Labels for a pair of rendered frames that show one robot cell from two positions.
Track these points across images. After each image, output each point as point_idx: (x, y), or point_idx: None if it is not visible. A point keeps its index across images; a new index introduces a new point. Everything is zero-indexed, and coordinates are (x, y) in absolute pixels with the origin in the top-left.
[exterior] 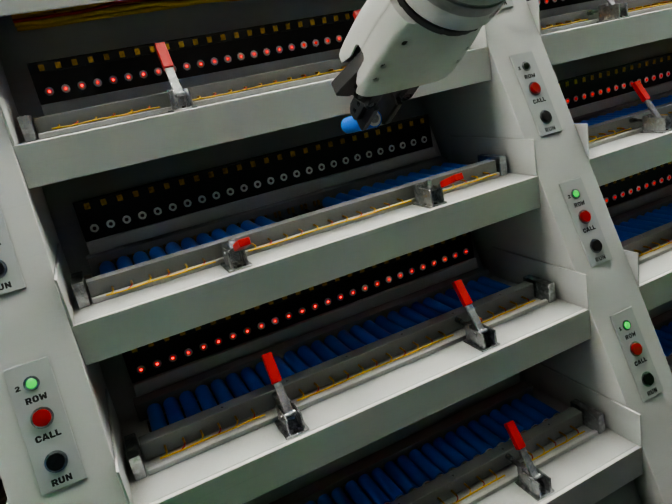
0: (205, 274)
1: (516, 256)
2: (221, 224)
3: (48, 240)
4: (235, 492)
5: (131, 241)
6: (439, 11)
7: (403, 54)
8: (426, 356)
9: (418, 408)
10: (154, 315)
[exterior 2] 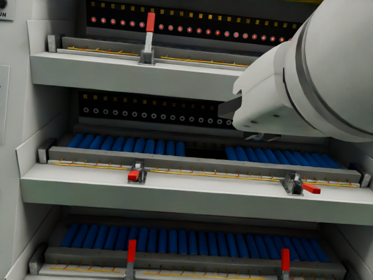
0: (116, 175)
1: (345, 241)
2: (157, 136)
3: (40, 115)
4: None
5: (104, 125)
6: (316, 114)
7: (275, 121)
8: None
9: None
10: (70, 190)
